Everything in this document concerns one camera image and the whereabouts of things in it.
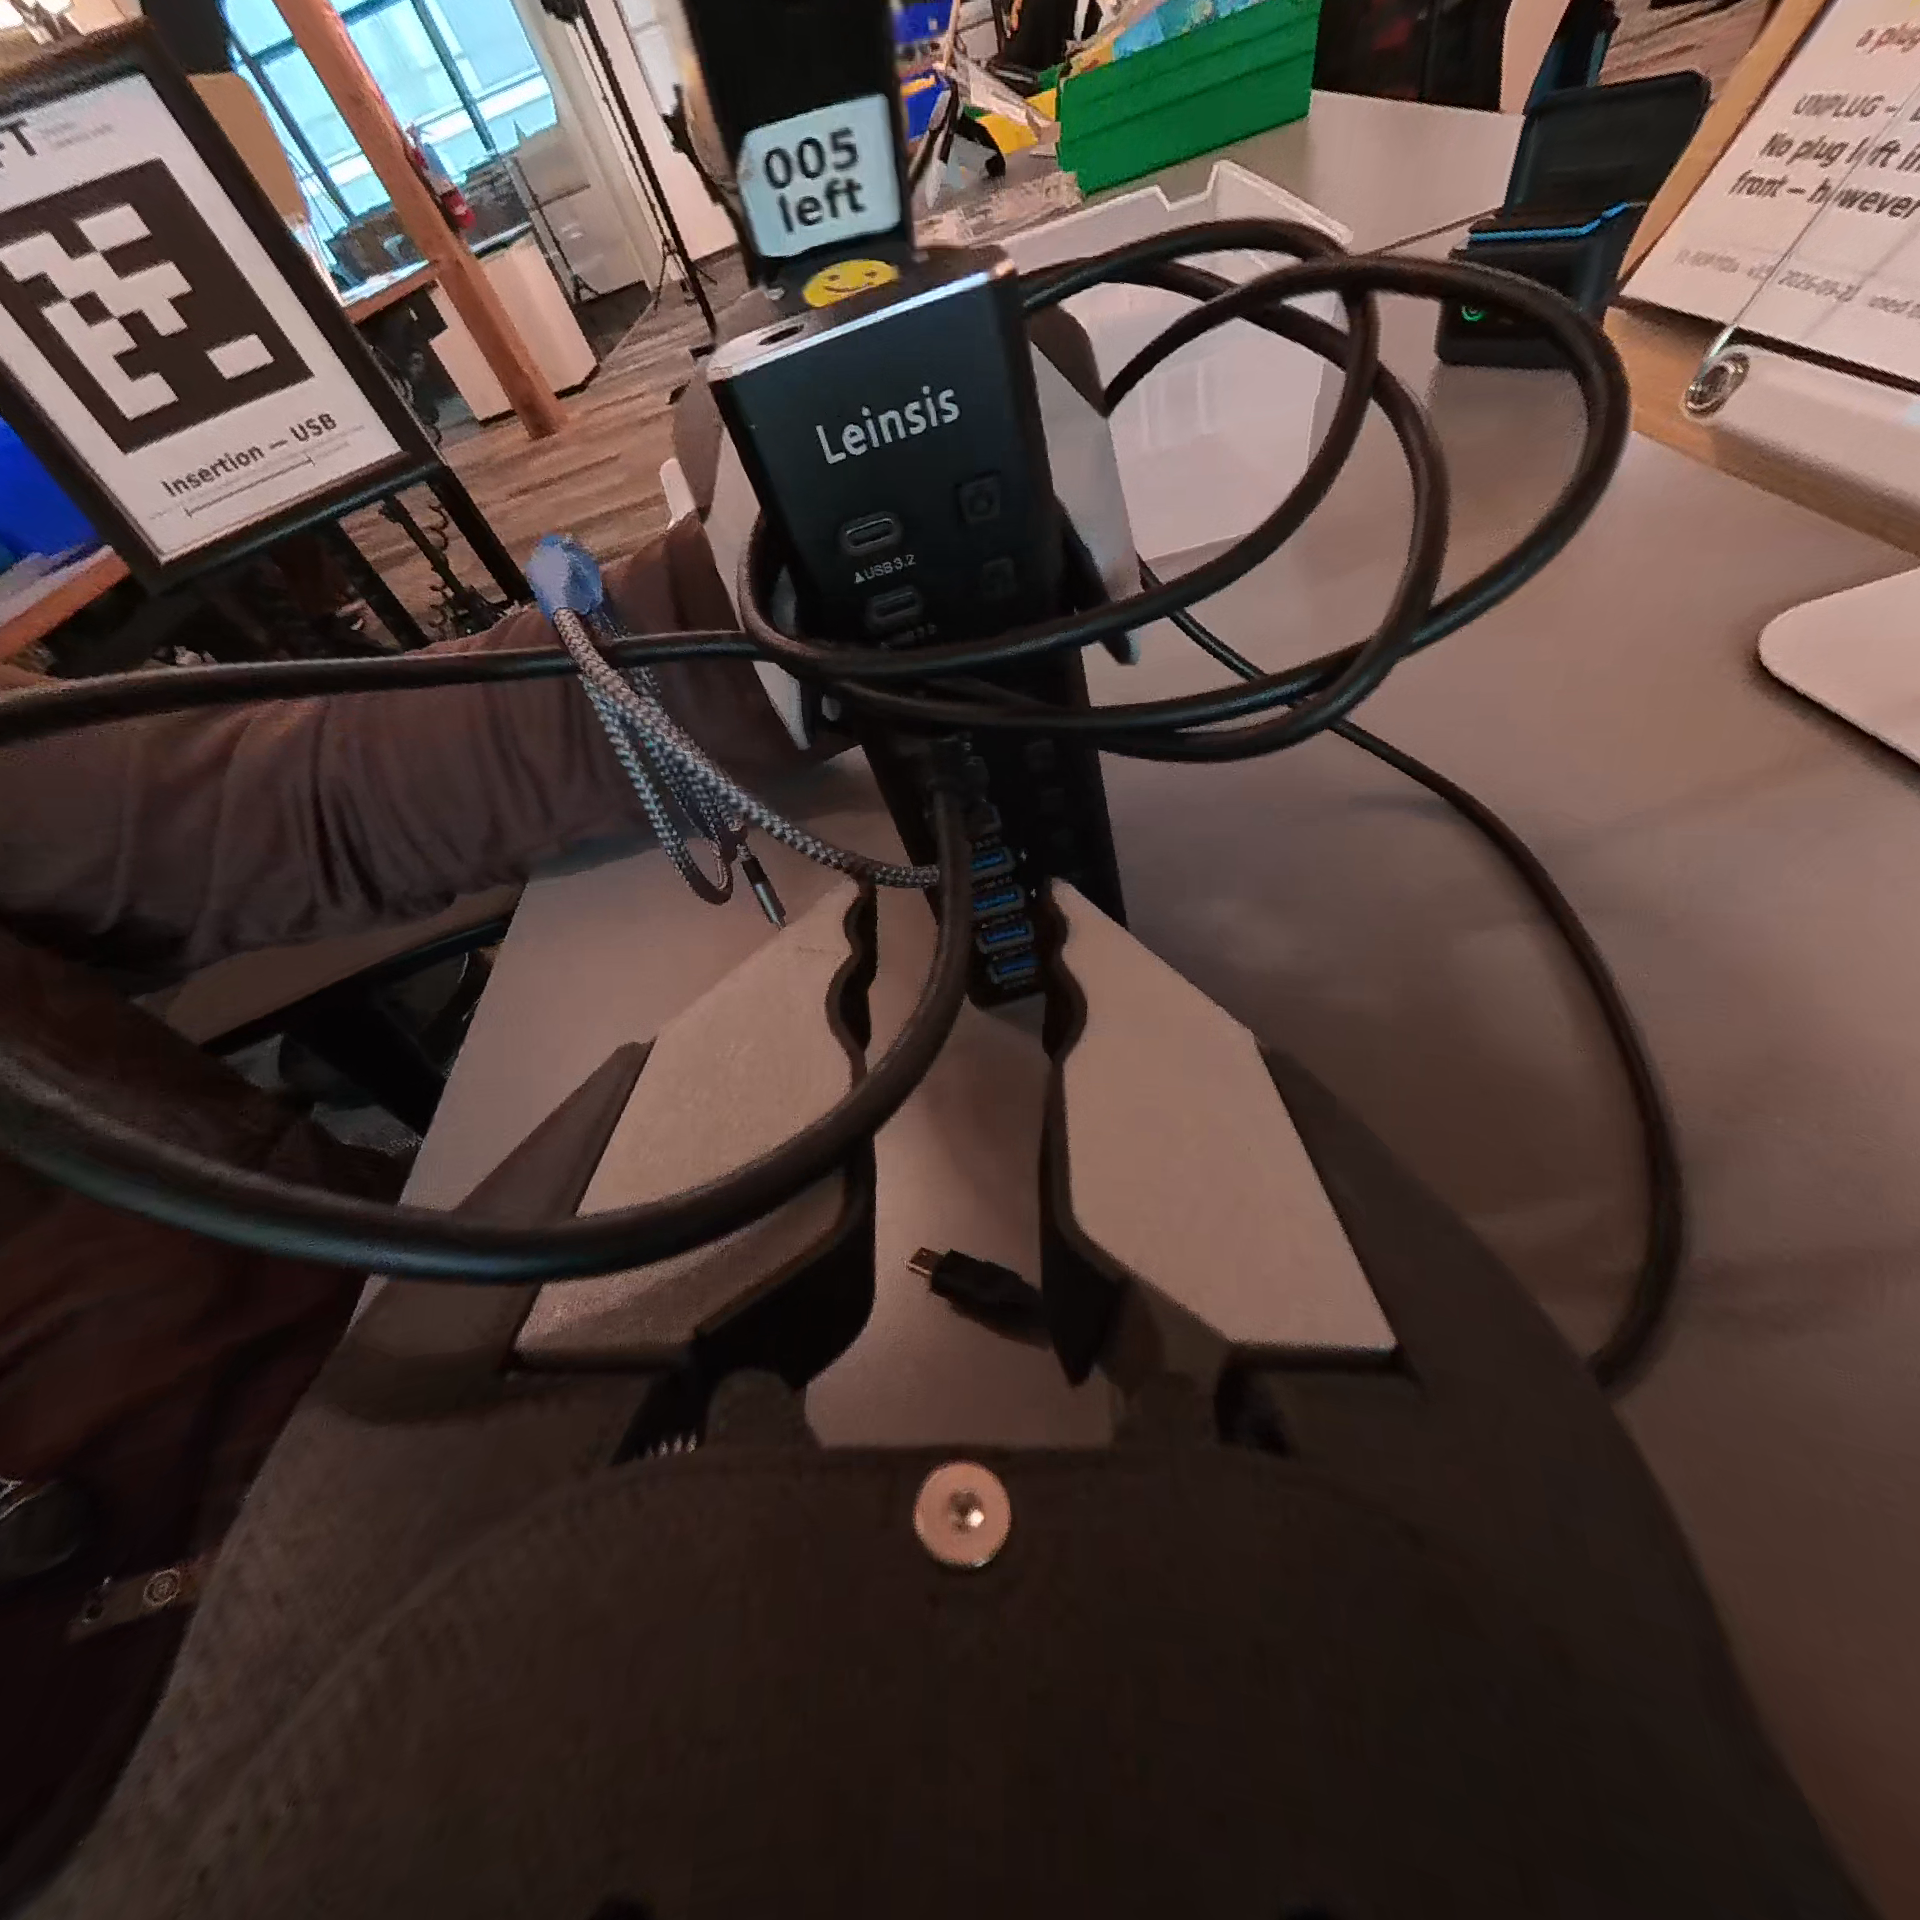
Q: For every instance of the colourful printed box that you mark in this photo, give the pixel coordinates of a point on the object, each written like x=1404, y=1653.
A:
x=1170, y=27

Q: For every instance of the wooden document stand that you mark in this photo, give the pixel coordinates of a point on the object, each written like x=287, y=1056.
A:
x=1830, y=434

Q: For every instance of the clear plastic bin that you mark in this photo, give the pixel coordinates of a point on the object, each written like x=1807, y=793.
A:
x=1200, y=202

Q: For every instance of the green plastic bin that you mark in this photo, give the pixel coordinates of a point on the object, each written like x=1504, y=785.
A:
x=1200, y=121

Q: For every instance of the framed marker sign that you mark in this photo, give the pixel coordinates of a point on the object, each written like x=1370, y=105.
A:
x=180, y=300

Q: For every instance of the black battery charger case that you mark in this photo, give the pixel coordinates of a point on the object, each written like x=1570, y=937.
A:
x=1560, y=165

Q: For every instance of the person's brown clothing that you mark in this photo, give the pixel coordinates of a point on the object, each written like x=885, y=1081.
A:
x=150, y=1351

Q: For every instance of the red fire extinguisher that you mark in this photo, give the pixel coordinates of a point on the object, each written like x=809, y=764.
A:
x=434, y=188

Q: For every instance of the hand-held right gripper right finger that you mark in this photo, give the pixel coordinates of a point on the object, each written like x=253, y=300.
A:
x=1200, y=1200

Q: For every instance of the blue box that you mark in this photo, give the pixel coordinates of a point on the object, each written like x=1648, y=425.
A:
x=38, y=510

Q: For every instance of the black usb hub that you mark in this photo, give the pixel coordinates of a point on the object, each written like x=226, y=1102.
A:
x=901, y=434

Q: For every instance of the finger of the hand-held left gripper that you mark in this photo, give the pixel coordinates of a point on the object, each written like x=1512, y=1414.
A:
x=1083, y=451
x=782, y=713

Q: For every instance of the white cabinet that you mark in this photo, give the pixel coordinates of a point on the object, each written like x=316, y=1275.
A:
x=524, y=331

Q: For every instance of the wooden post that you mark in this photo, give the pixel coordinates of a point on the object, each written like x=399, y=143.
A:
x=434, y=254

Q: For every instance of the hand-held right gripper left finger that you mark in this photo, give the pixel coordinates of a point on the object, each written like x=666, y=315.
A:
x=705, y=1111

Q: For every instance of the printed instruction sheet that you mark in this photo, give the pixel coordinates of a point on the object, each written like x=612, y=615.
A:
x=1800, y=180

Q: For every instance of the person's left forearm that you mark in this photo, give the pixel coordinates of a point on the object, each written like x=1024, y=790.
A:
x=301, y=811

